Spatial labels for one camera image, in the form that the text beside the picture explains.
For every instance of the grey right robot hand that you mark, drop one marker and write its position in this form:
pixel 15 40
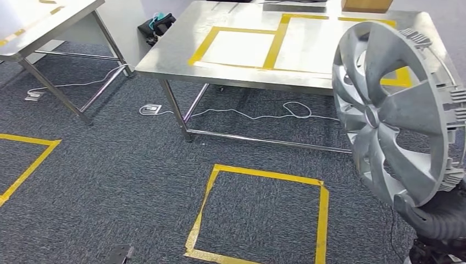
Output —
pixel 406 209

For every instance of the silver plastic wheel hubcap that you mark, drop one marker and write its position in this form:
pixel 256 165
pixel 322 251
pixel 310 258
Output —
pixel 411 105

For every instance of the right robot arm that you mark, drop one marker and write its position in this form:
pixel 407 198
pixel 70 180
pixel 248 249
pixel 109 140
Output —
pixel 444 227

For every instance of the stainless steel workbench table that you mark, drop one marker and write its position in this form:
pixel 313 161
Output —
pixel 54 14
pixel 171 62

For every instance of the brown cardboard box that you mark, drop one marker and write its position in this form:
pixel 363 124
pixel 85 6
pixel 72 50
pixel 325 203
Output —
pixel 366 5

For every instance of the silver floor socket box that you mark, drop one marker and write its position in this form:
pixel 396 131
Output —
pixel 34 96
pixel 151 109

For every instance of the black bag with teal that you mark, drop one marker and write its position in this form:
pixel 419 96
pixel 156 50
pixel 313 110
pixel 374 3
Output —
pixel 160 27

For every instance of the white cabinet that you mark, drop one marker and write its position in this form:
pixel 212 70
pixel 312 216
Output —
pixel 123 32

